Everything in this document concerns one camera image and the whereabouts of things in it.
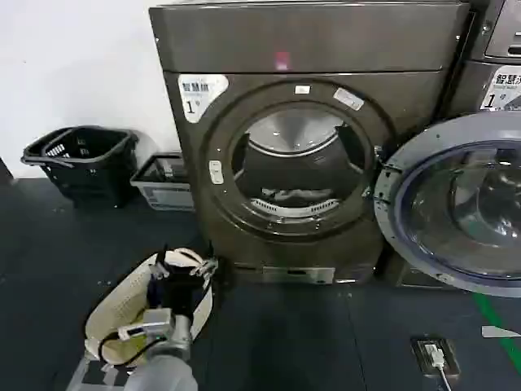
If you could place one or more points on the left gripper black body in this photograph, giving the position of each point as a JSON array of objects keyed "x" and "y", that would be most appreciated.
[{"x": 181, "y": 295}]

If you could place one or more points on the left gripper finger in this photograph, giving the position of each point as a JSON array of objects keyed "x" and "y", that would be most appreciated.
[
  {"x": 159, "y": 269},
  {"x": 205, "y": 266}
]

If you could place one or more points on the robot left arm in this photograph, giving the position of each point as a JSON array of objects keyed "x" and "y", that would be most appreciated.
[{"x": 167, "y": 366}]

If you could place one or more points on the beige cloth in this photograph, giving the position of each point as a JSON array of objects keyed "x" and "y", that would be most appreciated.
[{"x": 182, "y": 257}]

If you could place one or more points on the dark blue cloth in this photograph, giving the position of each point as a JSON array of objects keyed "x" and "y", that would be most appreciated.
[{"x": 152, "y": 294}]

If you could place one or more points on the white perforated laundry basket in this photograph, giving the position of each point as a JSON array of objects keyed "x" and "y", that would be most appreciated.
[{"x": 118, "y": 301}]

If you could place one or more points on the grey plastic basket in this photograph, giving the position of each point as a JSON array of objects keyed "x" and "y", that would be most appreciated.
[{"x": 163, "y": 195}]

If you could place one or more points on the clothes in dryer drum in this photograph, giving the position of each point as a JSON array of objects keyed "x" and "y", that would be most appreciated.
[{"x": 294, "y": 194}]

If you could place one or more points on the black plastic basket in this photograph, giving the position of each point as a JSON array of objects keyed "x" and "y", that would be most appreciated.
[
  {"x": 106, "y": 140},
  {"x": 36, "y": 156}
]

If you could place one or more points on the grey front-load dryer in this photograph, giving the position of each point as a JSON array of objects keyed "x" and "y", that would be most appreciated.
[{"x": 293, "y": 49}]

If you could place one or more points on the round glass dryer door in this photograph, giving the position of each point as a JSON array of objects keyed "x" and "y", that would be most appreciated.
[{"x": 443, "y": 203}]

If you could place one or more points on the floor socket box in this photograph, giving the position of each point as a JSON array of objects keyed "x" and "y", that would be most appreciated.
[{"x": 435, "y": 356}]

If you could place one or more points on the green floor tape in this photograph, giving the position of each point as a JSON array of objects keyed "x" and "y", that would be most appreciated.
[{"x": 494, "y": 322}]

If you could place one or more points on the white paper scrap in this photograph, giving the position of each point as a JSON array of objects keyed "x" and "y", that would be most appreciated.
[{"x": 500, "y": 331}]

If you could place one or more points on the grey dryer with printed label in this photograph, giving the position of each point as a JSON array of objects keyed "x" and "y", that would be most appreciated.
[{"x": 498, "y": 36}]

